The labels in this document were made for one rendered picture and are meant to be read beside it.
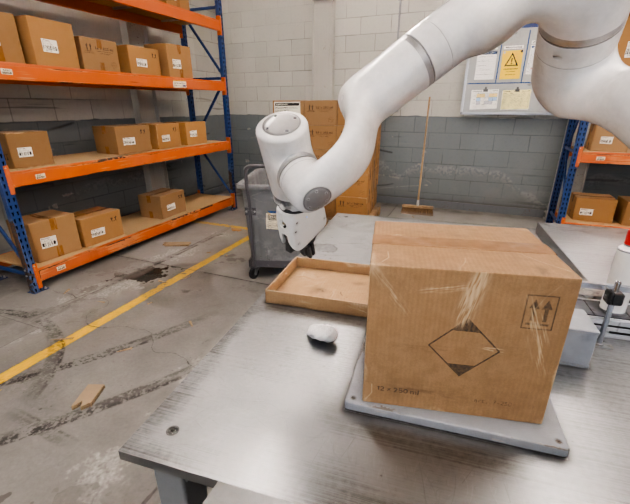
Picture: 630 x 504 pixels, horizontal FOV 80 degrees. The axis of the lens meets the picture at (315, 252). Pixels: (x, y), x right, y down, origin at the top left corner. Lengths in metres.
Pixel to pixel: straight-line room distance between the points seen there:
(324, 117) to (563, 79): 3.64
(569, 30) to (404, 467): 0.65
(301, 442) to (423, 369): 0.24
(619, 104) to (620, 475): 0.53
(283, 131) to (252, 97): 5.76
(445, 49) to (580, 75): 0.19
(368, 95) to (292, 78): 5.41
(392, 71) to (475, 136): 4.82
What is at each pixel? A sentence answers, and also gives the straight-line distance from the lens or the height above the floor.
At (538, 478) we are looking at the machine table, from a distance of 0.74.
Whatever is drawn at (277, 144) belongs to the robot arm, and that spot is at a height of 1.29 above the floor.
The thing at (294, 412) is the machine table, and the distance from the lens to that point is 0.74.
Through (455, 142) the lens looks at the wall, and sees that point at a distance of 5.47.
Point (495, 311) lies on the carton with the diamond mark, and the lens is 0.64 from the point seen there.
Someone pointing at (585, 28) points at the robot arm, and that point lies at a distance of 0.64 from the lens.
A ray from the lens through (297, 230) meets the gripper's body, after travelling 0.72.
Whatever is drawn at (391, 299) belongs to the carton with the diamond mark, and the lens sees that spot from 0.62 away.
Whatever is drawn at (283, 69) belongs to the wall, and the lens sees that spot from 6.11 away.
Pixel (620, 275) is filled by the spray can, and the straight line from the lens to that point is 1.12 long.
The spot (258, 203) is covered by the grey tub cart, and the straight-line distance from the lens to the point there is 2.91.
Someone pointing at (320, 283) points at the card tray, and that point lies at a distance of 1.17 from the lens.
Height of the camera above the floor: 1.35
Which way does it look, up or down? 21 degrees down
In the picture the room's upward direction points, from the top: straight up
